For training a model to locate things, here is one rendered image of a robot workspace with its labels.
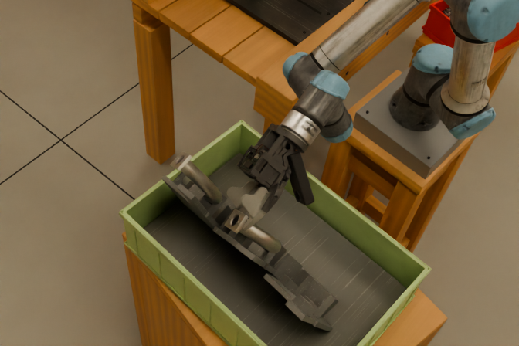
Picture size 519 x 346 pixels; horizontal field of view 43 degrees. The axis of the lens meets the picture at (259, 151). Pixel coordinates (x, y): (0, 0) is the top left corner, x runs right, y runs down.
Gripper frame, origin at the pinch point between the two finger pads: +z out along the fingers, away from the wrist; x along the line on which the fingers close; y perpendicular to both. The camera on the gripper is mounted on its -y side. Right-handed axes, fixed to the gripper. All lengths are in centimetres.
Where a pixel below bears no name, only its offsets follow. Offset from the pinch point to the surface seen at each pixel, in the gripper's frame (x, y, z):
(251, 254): 3.2, -4.0, 4.0
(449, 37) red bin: -57, -52, -90
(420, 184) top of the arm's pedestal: -24, -51, -38
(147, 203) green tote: -35.8, 5.3, 9.3
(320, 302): 3.3, -24.5, 3.8
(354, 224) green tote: -15.2, -33.8, -16.4
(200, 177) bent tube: -11.3, 8.6, -2.6
